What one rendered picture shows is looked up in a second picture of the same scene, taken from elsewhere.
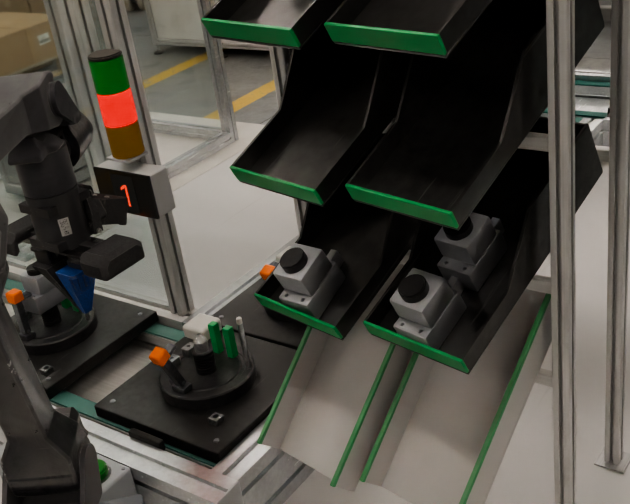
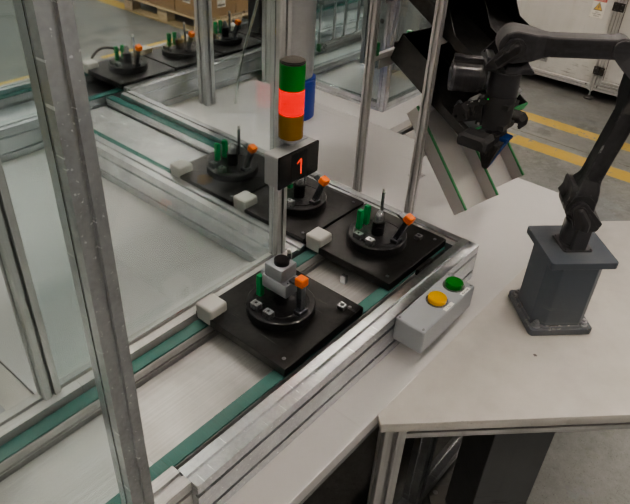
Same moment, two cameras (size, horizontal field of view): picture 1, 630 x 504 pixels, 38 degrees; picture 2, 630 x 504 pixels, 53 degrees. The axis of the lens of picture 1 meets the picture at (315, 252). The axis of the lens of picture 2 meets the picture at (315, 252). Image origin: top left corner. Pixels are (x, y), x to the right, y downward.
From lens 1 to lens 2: 1.92 m
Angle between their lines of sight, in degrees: 75
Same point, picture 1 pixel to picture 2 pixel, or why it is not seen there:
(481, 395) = not seen: hidden behind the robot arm
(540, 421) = (385, 184)
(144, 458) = (436, 270)
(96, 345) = (313, 286)
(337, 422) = (462, 184)
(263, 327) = (324, 218)
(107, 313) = not seen: hidden behind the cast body
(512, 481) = (425, 198)
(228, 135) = not seen: outside the picture
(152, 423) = (414, 260)
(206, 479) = (460, 247)
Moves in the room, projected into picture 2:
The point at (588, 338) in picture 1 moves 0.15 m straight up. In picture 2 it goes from (325, 161) to (328, 118)
